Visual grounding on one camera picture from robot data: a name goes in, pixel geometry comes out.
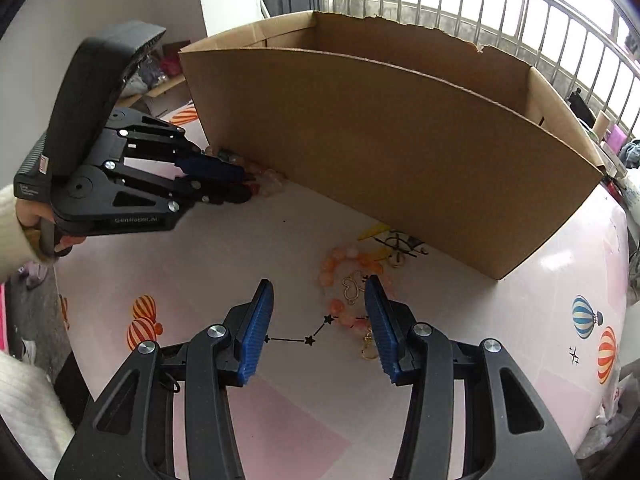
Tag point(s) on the pink slipper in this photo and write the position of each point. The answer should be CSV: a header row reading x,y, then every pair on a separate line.
x,y
32,275

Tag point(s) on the gold hoop earring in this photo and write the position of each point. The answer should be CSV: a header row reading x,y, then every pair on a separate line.
x,y
370,355

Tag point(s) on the purple cup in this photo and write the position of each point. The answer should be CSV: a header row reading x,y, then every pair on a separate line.
x,y
616,140

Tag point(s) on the person's white sweater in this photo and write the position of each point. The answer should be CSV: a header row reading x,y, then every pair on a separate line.
x,y
30,410

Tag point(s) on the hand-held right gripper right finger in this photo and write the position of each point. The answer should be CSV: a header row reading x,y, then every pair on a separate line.
x,y
382,330

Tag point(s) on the black device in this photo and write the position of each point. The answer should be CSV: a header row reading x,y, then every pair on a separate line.
x,y
582,110

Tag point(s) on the person's left hand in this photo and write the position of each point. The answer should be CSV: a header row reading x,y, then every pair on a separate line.
x,y
30,216

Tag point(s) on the crumpled white plastic bag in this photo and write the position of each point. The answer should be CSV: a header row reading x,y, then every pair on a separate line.
x,y
600,435

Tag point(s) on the brown cardboard box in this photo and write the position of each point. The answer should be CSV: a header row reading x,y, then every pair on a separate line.
x,y
400,160

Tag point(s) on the pink printed tablecloth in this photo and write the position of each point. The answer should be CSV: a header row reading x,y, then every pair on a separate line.
x,y
300,240

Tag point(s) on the gold cloud outline charm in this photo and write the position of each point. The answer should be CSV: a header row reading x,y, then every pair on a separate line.
x,y
346,284

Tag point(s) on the white sneaker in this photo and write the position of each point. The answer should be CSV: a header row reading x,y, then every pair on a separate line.
x,y
29,350

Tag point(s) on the pile of clothes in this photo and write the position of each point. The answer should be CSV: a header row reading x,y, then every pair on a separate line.
x,y
631,155

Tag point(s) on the pink plastic bag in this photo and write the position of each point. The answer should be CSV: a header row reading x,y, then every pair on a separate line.
x,y
170,65

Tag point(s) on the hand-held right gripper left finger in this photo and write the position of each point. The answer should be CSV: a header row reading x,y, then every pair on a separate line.
x,y
255,330

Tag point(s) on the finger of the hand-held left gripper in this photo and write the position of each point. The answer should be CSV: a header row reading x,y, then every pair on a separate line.
x,y
210,166
215,194

